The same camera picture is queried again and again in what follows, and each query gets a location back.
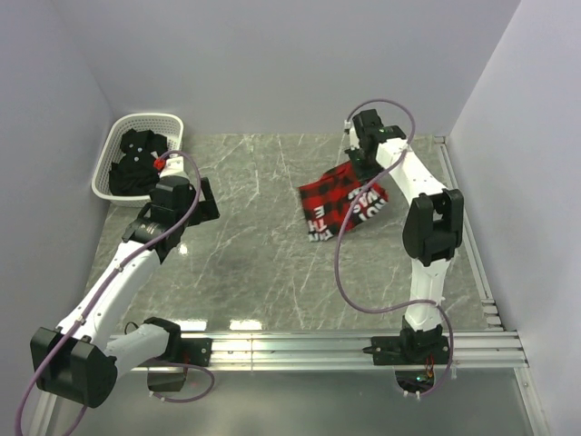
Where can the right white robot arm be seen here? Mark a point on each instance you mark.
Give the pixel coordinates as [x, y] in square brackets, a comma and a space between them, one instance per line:
[432, 232]

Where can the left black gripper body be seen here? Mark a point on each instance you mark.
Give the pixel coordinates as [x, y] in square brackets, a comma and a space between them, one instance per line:
[192, 200]

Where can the red black plaid shirt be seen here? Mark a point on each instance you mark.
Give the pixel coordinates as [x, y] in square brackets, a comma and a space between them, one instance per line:
[325, 203]

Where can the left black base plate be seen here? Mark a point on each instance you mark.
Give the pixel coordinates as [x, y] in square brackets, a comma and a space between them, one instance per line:
[195, 351]

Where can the black shirt in basket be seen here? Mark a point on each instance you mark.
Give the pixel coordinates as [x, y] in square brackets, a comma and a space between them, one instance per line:
[136, 174]

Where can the aluminium side rail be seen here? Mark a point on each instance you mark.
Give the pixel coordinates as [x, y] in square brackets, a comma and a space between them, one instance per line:
[488, 303]

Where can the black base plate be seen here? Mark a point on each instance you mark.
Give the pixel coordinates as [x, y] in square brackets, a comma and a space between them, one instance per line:
[394, 351]
[195, 351]

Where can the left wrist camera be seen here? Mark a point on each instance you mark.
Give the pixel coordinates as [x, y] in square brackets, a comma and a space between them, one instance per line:
[172, 165]

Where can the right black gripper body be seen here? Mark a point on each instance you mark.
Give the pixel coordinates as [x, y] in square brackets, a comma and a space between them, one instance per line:
[364, 166]

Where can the white plastic laundry basket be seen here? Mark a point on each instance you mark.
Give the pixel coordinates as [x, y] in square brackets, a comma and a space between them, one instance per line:
[168, 125]

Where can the aluminium mounting rail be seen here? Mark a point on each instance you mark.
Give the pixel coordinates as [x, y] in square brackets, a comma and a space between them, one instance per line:
[343, 351]

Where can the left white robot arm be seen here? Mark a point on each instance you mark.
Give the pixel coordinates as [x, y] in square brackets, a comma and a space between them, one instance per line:
[79, 360]

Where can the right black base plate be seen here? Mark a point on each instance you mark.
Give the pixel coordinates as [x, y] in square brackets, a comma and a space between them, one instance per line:
[394, 351]

